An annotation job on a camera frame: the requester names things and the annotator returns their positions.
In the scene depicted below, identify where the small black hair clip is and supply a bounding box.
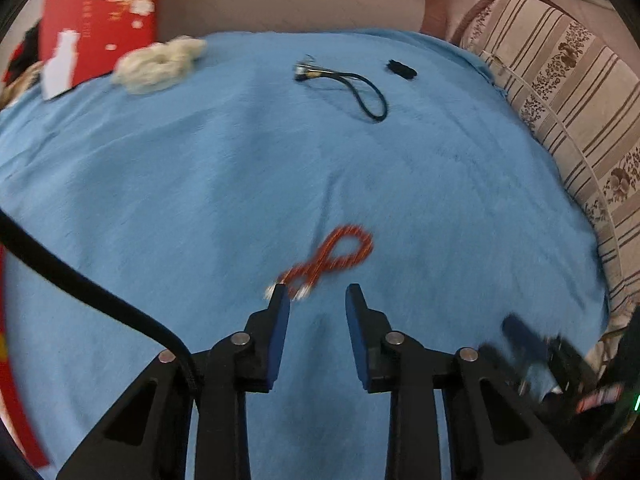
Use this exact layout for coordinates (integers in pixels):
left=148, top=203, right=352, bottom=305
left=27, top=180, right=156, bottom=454
left=385, top=59, right=417, bottom=82

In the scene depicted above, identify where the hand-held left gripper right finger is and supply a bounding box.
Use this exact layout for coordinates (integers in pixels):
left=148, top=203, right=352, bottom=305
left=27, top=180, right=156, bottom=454
left=345, top=284, right=581, bottom=480

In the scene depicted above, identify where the dark hair tie with charm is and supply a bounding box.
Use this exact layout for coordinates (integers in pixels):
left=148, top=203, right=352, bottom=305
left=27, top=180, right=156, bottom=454
left=294, top=57, right=390, bottom=125

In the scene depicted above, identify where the pile of black red clothes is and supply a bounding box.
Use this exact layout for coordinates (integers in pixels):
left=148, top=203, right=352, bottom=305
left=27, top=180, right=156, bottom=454
left=0, top=17, right=46, bottom=108

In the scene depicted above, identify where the pink sofa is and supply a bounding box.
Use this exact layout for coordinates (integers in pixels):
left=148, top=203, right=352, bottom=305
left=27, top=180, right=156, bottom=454
left=157, top=0, right=640, bottom=46

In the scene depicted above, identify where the striped floral side cushion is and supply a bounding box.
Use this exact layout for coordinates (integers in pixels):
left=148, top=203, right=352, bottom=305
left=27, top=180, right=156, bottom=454
left=457, top=0, right=640, bottom=311

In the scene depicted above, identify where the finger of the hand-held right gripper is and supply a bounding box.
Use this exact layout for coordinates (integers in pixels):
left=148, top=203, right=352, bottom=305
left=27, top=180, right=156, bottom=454
left=547, top=335, right=598, bottom=391
left=501, top=314, right=548, bottom=378

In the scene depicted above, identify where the blue blanket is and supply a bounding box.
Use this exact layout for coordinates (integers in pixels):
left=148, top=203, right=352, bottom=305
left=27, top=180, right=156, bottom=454
left=0, top=27, right=613, bottom=480

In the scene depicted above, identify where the cream scrunchie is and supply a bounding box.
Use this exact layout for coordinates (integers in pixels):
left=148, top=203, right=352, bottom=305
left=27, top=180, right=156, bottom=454
left=110, top=35, right=208, bottom=96

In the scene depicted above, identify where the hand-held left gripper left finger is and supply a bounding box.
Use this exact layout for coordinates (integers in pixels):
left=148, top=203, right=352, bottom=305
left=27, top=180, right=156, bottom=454
left=56, top=284, right=292, bottom=480

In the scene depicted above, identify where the black cable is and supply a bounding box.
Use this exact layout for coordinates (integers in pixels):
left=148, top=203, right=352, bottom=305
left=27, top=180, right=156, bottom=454
left=0, top=207, right=206, bottom=401

